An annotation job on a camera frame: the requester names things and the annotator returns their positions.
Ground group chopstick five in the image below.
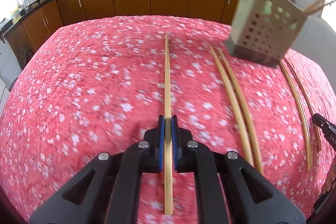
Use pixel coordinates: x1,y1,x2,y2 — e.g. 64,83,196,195
284,57,322,152

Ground group chopstick three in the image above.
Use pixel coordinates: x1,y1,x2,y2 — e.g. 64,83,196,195
209,46,254,166
279,61,313,172

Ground group chopstick two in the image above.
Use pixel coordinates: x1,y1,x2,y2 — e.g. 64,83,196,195
163,33,174,215

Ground group chopstick four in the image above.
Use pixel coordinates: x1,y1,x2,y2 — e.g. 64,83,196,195
217,48,264,174

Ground group chopstick one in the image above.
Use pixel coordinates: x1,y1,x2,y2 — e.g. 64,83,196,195
303,0,335,16

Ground person's right hand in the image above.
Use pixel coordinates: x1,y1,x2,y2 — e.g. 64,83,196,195
322,159,335,194

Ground red floral tablecloth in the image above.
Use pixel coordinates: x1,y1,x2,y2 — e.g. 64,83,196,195
1,16,335,223

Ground perforated beige utensil holder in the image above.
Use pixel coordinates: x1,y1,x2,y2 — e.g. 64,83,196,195
226,0,308,67

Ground lower wooden cabinets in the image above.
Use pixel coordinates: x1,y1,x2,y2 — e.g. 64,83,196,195
4,0,238,68

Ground yellow dish soap bottle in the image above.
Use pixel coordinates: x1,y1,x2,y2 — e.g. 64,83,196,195
11,6,21,24

